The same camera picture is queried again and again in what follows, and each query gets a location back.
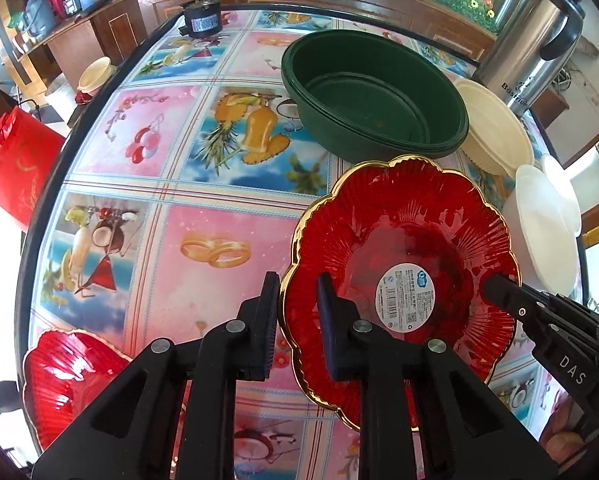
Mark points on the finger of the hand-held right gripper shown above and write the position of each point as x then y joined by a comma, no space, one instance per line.
564,365
502,292

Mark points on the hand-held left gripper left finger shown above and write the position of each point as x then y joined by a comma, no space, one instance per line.
268,332

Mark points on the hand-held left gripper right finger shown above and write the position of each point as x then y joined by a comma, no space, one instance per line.
328,332

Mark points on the red scalloped gold-rimmed plate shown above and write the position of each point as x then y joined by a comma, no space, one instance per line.
69,390
414,240

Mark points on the cream ribbed disposable bowl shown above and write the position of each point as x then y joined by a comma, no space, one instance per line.
497,130

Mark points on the printed fruit tablecloth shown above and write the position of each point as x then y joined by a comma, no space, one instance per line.
179,240

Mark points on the stainless steel thermos jug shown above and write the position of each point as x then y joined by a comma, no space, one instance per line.
524,45

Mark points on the small red plate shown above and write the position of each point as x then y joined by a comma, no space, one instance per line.
83,96

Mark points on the red gift bag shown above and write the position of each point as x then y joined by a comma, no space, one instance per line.
19,160

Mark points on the small cream bowl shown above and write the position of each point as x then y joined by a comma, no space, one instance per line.
95,72

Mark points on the black electric motor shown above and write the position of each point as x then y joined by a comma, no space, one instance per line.
202,19

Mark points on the wooden counter cabinet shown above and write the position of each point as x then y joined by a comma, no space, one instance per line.
109,30

